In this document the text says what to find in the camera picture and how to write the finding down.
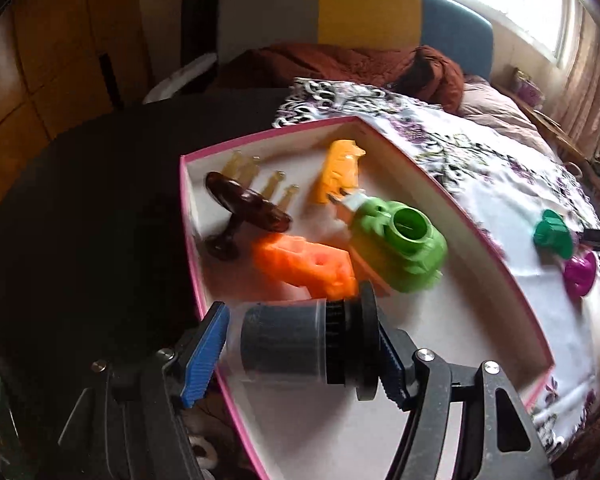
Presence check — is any magenta plastic spool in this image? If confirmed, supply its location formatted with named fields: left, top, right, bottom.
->
left=562, top=250, right=597, bottom=298

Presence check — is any green plastic mould cylinder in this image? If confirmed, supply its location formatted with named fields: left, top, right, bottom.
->
left=532, top=209, right=576, bottom=260

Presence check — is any black lens cap cylinder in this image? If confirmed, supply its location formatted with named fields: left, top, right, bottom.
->
left=226, top=281, right=380, bottom=401

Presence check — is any orange plastic block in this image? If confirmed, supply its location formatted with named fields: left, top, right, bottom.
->
left=251, top=234, right=358, bottom=301

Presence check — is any green white plug nightlight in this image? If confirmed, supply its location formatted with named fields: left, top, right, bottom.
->
left=327, top=191, right=448, bottom=294

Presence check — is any brown massager with yellow pegs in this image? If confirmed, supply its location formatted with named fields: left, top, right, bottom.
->
left=204, top=152, right=299, bottom=261

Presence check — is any yellow plastic toy piece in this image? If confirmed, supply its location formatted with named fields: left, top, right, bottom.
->
left=309, top=139, right=365, bottom=205

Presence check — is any white floral embroidered tablecloth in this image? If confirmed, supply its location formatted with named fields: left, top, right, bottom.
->
left=274, top=77, right=600, bottom=474

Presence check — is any wooden side table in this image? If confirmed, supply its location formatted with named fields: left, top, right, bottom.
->
left=494, top=84, right=600, bottom=199

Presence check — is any white curtain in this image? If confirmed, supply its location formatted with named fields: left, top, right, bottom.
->
left=550, top=0, right=600, bottom=158

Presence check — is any purple gift box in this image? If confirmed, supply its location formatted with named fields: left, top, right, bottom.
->
left=510, top=67, right=545, bottom=110

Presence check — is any pink rimmed white box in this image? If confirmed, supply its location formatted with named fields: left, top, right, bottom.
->
left=180, top=118, right=554, bottom=479

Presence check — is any pale pink duvet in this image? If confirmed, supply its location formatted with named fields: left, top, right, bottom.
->
left=458, top=75, right=556, bottom=159

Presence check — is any white pillow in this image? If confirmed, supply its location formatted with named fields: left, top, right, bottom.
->
left=143, top=53, right=218, bottom=104

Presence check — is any rust orange quilted blanket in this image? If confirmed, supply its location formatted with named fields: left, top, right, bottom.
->
left=212, top=44, right=465, bottom=114

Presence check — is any wooden wardrobe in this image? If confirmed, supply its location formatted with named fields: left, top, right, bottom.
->
left=0, top=0, right=151, bottom=203

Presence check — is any grey yellow blue headboard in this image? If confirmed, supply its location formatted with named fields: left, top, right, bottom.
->
left=218, top=0, right=494, bottom=78

